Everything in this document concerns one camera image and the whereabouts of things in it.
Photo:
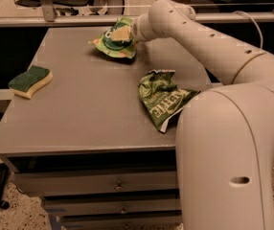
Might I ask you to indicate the green and yellow sponge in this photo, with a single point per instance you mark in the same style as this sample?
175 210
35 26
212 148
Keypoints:
27 83

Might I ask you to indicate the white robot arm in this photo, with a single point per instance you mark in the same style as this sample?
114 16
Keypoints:
225 135

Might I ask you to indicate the green rice chip bag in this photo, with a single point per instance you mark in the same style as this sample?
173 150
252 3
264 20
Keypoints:
116 49

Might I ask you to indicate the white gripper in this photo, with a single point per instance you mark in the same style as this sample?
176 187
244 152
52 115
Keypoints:
136 30

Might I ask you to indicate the grey drawer cabinet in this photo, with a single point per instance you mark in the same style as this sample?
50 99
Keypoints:
86 145

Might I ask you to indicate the metal railing frame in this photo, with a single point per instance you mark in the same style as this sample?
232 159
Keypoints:
13 15

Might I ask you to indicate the crumpled green kettle chip bag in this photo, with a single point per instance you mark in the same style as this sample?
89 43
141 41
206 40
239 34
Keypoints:
162 98

